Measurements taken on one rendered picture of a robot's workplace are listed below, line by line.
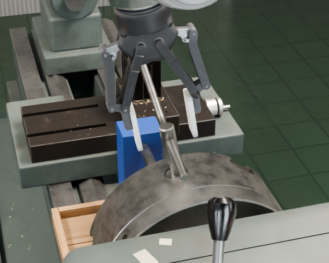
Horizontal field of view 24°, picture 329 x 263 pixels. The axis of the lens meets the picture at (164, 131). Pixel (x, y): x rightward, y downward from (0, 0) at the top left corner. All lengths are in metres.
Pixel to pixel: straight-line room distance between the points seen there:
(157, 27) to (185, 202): 0.25
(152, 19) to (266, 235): 0.32
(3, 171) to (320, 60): 2.29
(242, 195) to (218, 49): 3.20
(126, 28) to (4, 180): 1.39
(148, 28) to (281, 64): 3.16
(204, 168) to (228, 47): 3.18
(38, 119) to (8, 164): 0.64
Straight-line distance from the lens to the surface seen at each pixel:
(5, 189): 2.30
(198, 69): 1.07
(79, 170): 1.73
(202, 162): 1.15
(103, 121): 1.76
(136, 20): 0.99
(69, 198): 1.70
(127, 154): 1.47
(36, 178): 1.73
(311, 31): 4.55
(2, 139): 2.53
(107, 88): 1.06
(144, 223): 1.08
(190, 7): 0.78
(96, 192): 1.71
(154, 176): 1.13
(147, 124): 1.48
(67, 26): 2.17
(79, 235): 1.57
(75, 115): 1.79
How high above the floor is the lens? 1.89
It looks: 33 degrees down
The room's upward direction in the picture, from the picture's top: straight up
